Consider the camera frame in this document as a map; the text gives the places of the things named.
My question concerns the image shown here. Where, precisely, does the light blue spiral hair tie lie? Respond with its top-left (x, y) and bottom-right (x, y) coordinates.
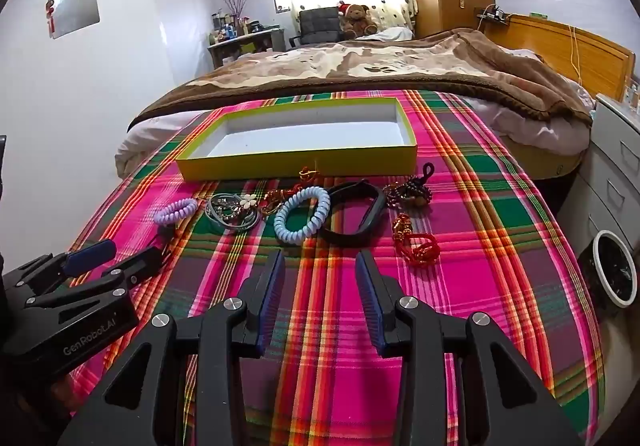
top-left (273, 186), bottom-right (332, 247)

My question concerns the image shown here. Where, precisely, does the red cord charm gold ring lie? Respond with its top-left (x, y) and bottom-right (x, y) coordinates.
top-left (260, 166), bottom-right (323, 217)

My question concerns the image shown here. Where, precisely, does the pink plaid blanket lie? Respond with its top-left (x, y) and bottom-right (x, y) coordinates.
top-left (65, 89), bottom-right (608, 446)

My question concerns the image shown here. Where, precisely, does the silver chain bracelet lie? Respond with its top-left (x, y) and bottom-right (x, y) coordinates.
top-left (209, 194), bottom-right (261, 225)

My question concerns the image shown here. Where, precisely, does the red knotted cord bracelet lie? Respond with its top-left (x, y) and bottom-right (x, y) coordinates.
top-left (391, 212), bottom-right (442, 268)

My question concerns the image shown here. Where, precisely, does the white trash bin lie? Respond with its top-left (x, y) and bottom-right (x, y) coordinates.
top-left (575, 229), bottom-right (639, 310)

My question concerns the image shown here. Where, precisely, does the wooden headboard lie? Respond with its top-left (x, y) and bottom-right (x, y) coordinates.
top-left (482, 14), bottom-right (636, 100)

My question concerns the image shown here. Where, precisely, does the yellow-green cardboard box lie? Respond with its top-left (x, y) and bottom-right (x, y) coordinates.
top-left (175, 96), bottom-right (418, 182)

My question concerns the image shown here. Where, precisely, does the yellow cable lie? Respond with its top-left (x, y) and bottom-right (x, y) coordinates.
top-left (567, 24), bottom-right (584, 78)

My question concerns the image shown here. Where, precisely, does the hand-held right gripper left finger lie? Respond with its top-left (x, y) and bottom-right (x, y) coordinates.
top-left (57, 250), bottom-right (287, 446)

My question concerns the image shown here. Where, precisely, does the brown teddy bear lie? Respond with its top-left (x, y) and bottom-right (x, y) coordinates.
top-left (337, 1), bottom-right (379, 40)

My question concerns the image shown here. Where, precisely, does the wooden desk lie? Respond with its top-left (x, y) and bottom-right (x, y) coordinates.
top-left (207, 27), bottom-right (286, 70)

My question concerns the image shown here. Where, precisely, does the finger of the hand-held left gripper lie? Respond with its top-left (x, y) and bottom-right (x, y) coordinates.
top-left (4, 239), bottom-right (118, 298)
top-left (24, 246), bottom-right (167, 311)

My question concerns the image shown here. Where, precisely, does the white pillow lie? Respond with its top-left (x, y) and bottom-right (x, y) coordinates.
top-left (377, 26), bottom-right (416, 42)

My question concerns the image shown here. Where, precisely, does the grey-blue hair tie with flower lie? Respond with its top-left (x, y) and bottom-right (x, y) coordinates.
top-left (204, 192), bottom-right (264, 233)

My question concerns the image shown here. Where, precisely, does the grey chair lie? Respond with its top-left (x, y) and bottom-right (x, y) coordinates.
top-left (287, 6), bottom-right (347, 47)

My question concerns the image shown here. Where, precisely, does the purple spiral hair tie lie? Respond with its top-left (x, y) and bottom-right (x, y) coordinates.
top-left (152, 197), bottom-right (198, 225)

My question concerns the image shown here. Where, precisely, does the white nightstand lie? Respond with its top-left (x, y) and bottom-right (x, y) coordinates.
top-left (581, 94), bottom-right (640, 249)

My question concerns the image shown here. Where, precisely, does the brown patterned blanket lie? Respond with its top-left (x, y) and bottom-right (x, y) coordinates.
top-left (127, 29), bottom-right (594, 134)

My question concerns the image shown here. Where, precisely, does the silver wall mirror sheet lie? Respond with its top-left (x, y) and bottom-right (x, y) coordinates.
top-left (47, 0), bottom-right (101, 40)

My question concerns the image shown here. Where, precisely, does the row of bottles on desk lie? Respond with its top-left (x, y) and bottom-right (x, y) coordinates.
top-left (210, 11), bottom-right (278, 45)

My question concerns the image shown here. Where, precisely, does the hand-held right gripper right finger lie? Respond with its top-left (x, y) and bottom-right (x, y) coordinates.
top-left (355, 250), bottom-right (583, 446)

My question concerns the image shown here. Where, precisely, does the wall shelf with chargers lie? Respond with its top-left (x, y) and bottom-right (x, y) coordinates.
top-left (475, 4), bottom-right (514, 23)

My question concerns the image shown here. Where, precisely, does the brown beaded bracelet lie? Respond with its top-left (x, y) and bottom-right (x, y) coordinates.
top-left (383, 163), bottom-right (434, 210)

